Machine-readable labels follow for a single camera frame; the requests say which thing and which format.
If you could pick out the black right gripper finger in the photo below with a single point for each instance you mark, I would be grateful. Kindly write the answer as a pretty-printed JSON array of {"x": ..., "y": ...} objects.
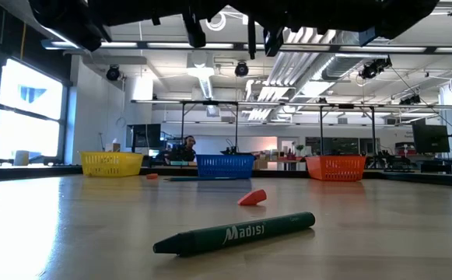
[
  {"x": 273, "y": 40},
  {"x": 251, "y": 37}
]

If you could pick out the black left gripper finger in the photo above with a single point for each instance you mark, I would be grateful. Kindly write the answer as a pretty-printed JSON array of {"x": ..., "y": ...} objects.
[{"x": 195, "y": 31}]

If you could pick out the small orange eraser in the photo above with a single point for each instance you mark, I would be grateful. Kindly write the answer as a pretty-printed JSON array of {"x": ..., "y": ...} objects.
[
  {"x": 152, "y": 176},
  {"x": 251, "y": 199}
]

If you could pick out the green crayon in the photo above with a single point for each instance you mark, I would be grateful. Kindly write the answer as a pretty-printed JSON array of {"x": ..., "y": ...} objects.
[{"x": 233, "y": 233}]

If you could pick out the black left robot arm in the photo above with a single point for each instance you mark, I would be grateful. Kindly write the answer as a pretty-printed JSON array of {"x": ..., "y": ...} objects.
[{"x": 74, "y": 23}]

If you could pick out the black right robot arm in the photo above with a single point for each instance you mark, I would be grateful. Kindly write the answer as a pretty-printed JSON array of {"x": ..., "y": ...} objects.
[{"x": 400, "y": 15}]

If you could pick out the black round lamp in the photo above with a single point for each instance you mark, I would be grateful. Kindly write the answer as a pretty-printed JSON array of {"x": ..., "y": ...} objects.
[
  {"x": 241, "y": 69},
  {"x": 113, "y": 72}
]

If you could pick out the black monitor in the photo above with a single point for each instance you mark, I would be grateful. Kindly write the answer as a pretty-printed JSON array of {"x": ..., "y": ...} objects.
[
  {"x": 144, "y": 135},
  {"x": 429, "y": 138}
]

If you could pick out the person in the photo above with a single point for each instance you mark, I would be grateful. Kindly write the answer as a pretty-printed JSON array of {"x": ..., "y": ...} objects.
[{"x": 184, "y": 153}]

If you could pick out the blue plastic bin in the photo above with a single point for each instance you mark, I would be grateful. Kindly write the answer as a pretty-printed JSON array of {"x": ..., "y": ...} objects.
[{"x": 225, "y": 167}]

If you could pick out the orange plastic bin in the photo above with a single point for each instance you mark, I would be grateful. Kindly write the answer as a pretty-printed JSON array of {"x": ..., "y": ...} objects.
[{"x": 334, "y": 169}]

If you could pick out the yellow plastic bin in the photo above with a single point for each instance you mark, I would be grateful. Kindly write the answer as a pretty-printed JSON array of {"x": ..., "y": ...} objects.
[{"x": 111, "y": 165}]

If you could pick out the white cup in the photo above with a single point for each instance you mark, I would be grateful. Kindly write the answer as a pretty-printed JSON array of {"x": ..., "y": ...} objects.
[{"x": 22, "y": 158}]

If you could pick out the black overhead camera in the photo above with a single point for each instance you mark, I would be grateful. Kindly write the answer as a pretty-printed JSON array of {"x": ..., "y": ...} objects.
[{"x": 373, "y": 69}]

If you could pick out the black gantry frame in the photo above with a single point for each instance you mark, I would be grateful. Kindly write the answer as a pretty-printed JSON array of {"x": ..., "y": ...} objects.
[{"x": 236, "y": 124}]

